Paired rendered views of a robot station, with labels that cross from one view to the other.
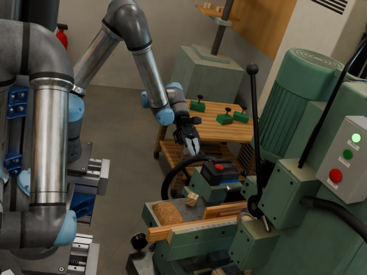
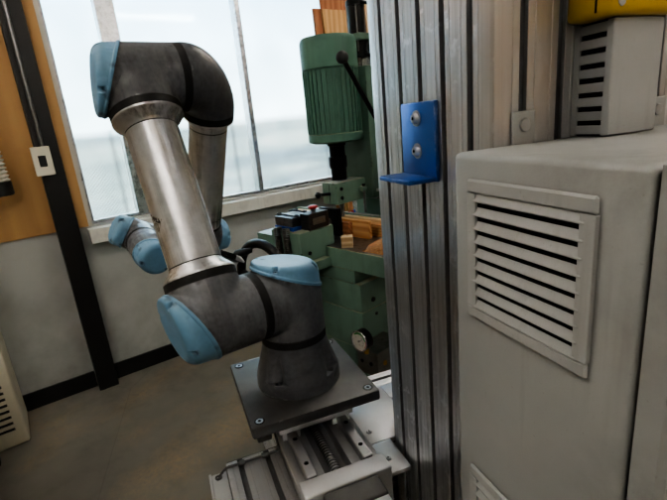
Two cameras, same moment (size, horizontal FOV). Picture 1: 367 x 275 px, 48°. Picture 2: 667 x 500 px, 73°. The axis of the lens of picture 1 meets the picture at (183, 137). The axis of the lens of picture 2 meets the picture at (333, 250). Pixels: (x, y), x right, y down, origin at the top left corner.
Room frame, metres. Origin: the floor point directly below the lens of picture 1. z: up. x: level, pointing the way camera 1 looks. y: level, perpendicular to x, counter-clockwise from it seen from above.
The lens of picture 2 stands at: (1.36, 1.20, 1.27)
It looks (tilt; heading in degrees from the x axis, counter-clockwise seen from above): 16 degrees down; 263
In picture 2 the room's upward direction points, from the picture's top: 6 degrees counter-clockwise
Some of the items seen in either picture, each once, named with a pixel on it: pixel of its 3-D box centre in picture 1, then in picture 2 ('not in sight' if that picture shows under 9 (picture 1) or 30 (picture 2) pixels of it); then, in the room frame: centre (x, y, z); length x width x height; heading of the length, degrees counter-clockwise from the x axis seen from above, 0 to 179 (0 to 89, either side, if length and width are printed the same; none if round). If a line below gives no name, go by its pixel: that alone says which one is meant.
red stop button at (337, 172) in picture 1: (335, 175); not in sight; (0.78, -0.33, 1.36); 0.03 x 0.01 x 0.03; 35
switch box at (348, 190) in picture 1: (354, 159); not in sight; (0.80, -0.36, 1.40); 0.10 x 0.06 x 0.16; 35
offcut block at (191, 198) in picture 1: (191, 199); (346, 241); (1.17, -0.09, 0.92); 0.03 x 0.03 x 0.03; 78
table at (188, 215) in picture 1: (223, 210); (325, 247); (1.22, -0.22, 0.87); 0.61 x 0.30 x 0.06; 125
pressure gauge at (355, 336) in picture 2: (139, 244); (362, 341); (1.16, 0.04, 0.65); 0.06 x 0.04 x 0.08; 125
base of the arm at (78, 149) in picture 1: (63, 141); (296, 352); (1.36, 0.45, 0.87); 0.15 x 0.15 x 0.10
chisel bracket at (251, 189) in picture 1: (261, 198); (344, 192); (1.13, -0.30, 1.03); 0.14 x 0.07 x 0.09; 35
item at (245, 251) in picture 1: (253, 244); not in sight; (0.90, -0.27, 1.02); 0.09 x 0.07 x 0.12; 125
